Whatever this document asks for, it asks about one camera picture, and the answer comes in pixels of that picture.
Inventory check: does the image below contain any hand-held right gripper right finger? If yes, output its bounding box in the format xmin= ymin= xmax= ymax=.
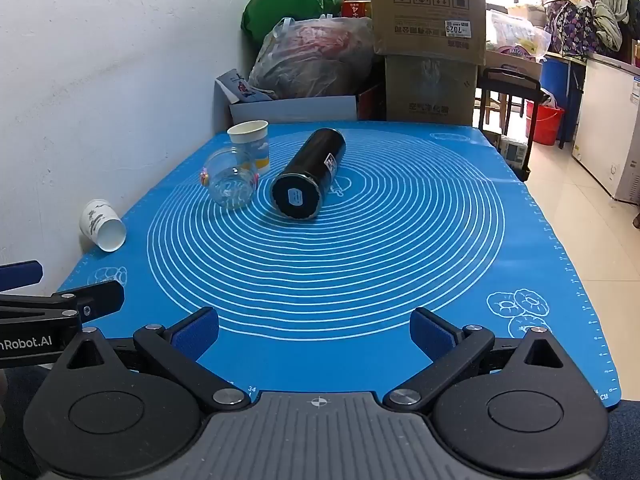
xmin=383 ymin=307 xmax=577 ymax=412

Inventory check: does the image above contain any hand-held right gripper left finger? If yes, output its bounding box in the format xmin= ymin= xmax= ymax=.
xmin=50 ymin=306 xmax=251 ymax=413

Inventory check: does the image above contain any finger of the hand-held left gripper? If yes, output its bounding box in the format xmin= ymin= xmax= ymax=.
xmin=0 ymin=280 xmax=125 ymax=321
xmin=0 ymin=260 xmax=44 ymax=292

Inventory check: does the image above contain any white paper cup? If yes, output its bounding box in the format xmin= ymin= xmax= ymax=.
xmin=80 ymin=199 xmax=127 ymax=253

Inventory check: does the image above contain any clear plastic cup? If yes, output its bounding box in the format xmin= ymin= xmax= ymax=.
xmin=202 ymin=146 xmax=261 ymax=210

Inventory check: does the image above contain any printed paper cup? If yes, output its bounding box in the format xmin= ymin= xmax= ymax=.
xmin=227 ymin=120 xmax=271 ymax=173

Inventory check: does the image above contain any black thermos cup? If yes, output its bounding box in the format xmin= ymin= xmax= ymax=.
xmin=270 ymin=128 xmax=347 ymax=221

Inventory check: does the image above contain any blue silicone baking mat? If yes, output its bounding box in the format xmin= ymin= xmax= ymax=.
xmin=57 ymin=127 xmax=622 ymax=408

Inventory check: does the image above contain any tissue pack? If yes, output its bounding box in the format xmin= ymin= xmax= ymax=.
xmin=500 ymin=135 xmax=528 ymax=166

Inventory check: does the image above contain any red carton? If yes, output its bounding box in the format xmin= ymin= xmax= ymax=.
xmin=356 ymin=85 xmax=387 ymax=121

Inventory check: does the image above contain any red bucket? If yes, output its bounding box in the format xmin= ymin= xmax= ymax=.
xmin=525 ymin=100 xmax=566 ymax=146

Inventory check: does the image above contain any plain cardboard box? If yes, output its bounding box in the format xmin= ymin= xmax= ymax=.
xmin=385 ymin=55 xmax=480 ymax=127

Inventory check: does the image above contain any white cardboard box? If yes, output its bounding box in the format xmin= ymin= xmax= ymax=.
xmin=230 ymin=95 xmax=358 ymax=126

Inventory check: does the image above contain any small printed carton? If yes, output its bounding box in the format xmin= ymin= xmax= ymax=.
xmin=216 ymin=69 xmax=276 ymax=106

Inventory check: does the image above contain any black metal cart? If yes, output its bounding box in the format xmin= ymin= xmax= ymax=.
xmin=477 ymin=67 xmax=551 ymax=181

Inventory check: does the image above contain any white chest freezer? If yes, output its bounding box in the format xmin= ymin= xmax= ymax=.
xmin=570 ymin=52 xmax=640 ymax=206

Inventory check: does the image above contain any blue barrel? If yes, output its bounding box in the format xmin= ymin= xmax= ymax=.
xmin=541 ymin=55 xmax=573 ymax=111

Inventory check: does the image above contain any cardboard box with pink label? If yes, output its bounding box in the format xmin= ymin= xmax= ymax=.
xmin=485 ymin=47 xmax=543 ymax=81

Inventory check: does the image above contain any clear plastic bag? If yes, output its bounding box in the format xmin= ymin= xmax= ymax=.
xmin=248 ymin=14 xmax=376 ymax=101

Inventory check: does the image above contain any large cardboard box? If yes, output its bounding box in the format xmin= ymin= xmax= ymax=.
xmin=367 ymin=0 xmax=487 ymax=66

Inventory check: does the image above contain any clear wrapped package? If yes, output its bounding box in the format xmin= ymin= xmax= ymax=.
xmin=487 ymin=10 xmax=551 ymax=56

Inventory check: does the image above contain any purple patterned bag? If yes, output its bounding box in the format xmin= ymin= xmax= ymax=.
xmin=542 ymin=0 xmax=598 ymax=58

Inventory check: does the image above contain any green plastic bag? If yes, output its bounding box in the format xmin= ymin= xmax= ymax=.
xmin=241 ymin=0 xmax=347 ymax=43

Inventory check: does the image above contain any pale green cloth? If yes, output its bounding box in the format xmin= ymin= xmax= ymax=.
xmin=592 ymin=0 xmax=633 ymax=53

